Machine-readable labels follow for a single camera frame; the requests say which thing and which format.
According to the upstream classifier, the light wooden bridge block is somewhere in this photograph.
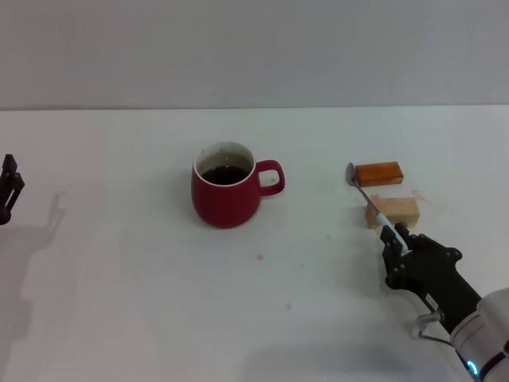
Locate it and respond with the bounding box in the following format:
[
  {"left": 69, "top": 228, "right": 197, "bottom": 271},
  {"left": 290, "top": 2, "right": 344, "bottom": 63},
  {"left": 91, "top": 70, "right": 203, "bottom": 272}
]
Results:
[{"left": 365, "top": 197, "right": 421, "bottom": 230}]

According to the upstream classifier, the spoon with light blue handle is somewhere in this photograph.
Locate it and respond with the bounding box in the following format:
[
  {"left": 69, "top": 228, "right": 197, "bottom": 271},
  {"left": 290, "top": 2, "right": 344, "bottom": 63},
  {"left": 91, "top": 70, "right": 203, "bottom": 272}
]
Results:
[{"left": 344, "top": 162, "right": 414, "bottom": 256}]

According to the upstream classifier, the right gripper cable with plug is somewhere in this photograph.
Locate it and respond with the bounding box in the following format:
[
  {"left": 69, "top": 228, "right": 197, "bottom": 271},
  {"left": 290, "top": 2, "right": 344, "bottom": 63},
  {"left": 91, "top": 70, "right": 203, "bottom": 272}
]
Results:
[{"left": 416, "top": 310, "right": 458, "bottom": 348}]

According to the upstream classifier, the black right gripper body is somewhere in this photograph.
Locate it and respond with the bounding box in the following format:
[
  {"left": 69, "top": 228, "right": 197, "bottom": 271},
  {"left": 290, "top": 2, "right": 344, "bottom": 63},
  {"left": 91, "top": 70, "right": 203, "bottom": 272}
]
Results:
[{"left": 391, "top": 246, "right": 482, "bottom": 335}]

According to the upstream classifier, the orange wooden block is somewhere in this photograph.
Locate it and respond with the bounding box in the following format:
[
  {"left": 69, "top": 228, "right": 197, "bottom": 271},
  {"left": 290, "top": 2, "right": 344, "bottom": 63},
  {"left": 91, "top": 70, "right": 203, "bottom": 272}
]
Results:
[{"left": 354, "top": 161, "right": 405, "bottom": 188}]

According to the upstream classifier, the red ceramic coffee cup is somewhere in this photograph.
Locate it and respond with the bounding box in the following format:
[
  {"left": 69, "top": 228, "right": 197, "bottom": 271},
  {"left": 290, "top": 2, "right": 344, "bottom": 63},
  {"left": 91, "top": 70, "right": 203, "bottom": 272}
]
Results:
[{"left": 190, "top": 140, "right": 286, "bottom": 230}]

